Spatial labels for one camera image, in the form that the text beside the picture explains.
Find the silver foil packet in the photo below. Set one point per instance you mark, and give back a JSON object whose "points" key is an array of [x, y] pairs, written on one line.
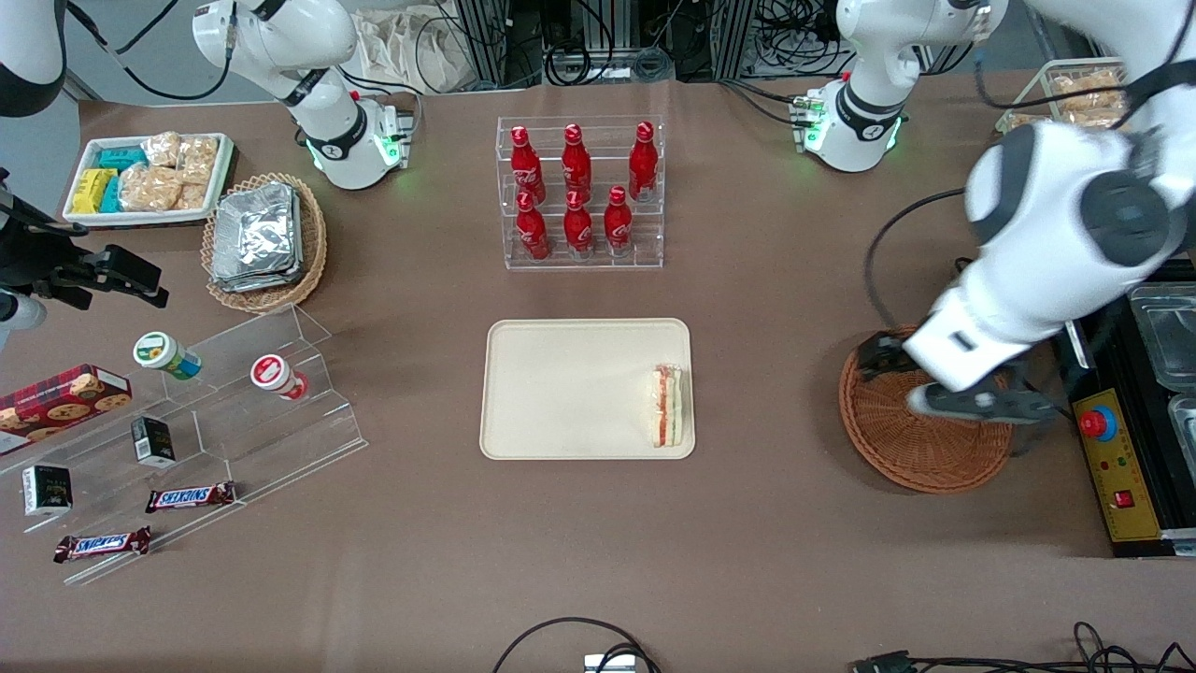
{"points": [[252, 280], [254, 224]]}

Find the teal snack packet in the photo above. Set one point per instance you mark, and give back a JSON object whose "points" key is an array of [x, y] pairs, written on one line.
{"points": [[111, 194], [121, 158]]}

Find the brown round wicker basket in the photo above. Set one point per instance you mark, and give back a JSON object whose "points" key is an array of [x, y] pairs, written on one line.
{"points": [[925, 458]]}

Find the cup with green lid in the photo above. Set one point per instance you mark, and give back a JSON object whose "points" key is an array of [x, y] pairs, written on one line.
{"points": [[166, 355]]}

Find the yellow control box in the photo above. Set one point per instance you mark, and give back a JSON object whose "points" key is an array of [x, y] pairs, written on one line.
{"points": [[1131, 477]]}

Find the clear acrylic tiered stand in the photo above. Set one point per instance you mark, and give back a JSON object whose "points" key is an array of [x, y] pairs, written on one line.
{"points": [[280, 439]]}

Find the beige rectangular tray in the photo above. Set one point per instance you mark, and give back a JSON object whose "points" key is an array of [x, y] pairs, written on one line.
{"points": [[570, 388]]}

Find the yellow snack packet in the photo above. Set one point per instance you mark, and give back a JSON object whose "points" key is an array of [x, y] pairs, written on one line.
{"points": [[89, 191]]}

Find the aluminium frame profile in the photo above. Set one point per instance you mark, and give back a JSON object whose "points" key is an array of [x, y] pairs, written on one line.
{"points": [[481, 42]]}

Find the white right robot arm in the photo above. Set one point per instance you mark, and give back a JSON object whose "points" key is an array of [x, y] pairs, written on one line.
{"points": [[327, 103]]}

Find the Snickers bar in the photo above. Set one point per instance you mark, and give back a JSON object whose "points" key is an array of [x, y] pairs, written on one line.
{"points": [[103, 544], [190, 496]]}

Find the white cloth bag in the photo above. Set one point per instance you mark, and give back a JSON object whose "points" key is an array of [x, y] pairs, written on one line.
{"points": [[402, 47]]}

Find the white rectangular dish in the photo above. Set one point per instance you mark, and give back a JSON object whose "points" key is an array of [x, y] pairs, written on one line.
{"points": [[79, 217]]}

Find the small black box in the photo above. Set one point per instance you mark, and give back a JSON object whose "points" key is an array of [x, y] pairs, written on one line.
{"points": [[152, 441], [47, 490]]}

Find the red rocker switch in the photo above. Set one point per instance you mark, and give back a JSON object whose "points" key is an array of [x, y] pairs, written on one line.
{"points": [[1124, 498]]}

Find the cup with red lid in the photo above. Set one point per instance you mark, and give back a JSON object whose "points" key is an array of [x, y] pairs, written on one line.
{"points": [[277, 376]]}

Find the triangle sandwich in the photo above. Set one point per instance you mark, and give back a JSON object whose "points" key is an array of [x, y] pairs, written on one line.
{"points": [[667, 407]]}

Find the tan wicker basket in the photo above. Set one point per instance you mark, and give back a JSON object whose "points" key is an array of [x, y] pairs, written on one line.
{"points": [[313, 243]]}

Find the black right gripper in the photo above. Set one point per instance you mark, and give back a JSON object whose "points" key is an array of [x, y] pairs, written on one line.
{"points": [[33, 258]]}

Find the red cola bottle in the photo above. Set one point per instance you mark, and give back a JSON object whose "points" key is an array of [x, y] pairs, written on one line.
{"points": [[642, 161], [576, 161], [526, 164], [618, 222], [578, 227], [533, 232]]}

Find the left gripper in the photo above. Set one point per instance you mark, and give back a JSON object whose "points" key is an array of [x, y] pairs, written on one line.
{"points": [[880, 356]]}

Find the red cookie box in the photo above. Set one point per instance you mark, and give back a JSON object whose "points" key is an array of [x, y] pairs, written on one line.
{"points": [[61, 404]]}

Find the clear acrylic bottle rack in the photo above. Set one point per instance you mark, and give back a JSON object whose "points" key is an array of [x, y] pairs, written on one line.
{"points": [[579, 264]]}

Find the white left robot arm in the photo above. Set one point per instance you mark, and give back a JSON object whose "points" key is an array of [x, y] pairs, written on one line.
{"points": [[1065, 215]]}

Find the small silver device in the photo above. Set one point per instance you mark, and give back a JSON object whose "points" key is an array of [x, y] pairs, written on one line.
{"points": [[609, 664]]}

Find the clear plastic container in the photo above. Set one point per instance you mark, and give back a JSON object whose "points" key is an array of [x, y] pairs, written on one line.
{"points": [[1163, 335], [1185, 422]]}

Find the red emergency stop button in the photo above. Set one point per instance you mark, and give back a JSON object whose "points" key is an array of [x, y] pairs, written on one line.
{"points": [[1099, 423]]}

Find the clear bag of snacks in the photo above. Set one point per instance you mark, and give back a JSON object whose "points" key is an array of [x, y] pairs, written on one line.
{"points": [[192, 195], [1093, 118], [1089, 86], [161, 148], [198, 159], [149, 188]]}

